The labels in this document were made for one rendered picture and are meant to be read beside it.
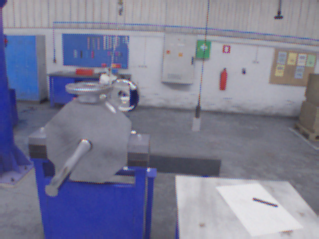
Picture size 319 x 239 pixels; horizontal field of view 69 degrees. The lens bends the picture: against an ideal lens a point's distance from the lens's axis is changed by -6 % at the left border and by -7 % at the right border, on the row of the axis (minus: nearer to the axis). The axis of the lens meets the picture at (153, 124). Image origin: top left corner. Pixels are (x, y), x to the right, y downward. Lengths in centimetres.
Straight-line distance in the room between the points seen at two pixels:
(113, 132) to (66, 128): 27
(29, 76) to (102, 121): 578
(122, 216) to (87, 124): 66
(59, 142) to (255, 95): 607
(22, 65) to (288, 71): 696
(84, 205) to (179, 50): 505
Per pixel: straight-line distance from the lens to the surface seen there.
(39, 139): 157
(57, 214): 183
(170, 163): 187
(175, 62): 622
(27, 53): 703
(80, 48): 691
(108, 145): 142
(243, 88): 690
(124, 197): 161
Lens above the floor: 166
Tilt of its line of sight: 18 degrees down
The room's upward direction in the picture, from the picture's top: 3 degrees clockwise
